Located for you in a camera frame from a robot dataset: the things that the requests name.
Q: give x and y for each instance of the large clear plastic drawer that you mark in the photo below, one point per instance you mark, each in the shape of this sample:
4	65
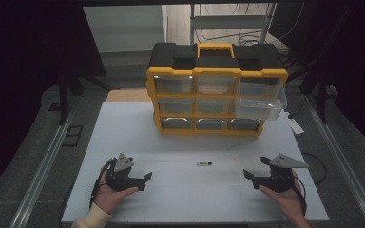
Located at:
259	101

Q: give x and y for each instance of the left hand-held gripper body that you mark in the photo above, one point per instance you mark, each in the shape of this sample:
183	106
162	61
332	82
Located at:
119	180

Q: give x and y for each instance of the person's left hand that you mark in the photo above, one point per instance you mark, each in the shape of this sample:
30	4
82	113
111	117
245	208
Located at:
109	198

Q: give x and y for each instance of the white tag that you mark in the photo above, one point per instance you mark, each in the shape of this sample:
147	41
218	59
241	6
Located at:
296	126

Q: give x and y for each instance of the grey metal rack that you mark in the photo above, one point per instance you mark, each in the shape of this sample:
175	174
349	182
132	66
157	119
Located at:
228	22

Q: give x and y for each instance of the grid of small clear drawers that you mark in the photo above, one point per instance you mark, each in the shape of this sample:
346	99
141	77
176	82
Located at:
174	106

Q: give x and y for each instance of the black floor frame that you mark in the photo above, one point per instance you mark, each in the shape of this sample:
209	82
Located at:
72	135

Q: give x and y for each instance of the yellow and black drawer organizer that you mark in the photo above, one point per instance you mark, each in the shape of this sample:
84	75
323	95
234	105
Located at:
215	65

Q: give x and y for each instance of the tan wooden board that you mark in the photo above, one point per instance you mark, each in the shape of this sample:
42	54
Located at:
128	95

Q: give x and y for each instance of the person's right hand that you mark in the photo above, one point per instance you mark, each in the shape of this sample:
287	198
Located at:
286	199

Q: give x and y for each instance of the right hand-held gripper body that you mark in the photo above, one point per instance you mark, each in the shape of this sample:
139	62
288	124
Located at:
278	180

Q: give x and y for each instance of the aluminium floor rail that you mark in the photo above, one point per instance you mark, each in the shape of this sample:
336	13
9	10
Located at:
342	164
42	167

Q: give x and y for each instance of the black stand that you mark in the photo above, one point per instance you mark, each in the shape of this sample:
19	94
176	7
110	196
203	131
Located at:
322	95
64	95

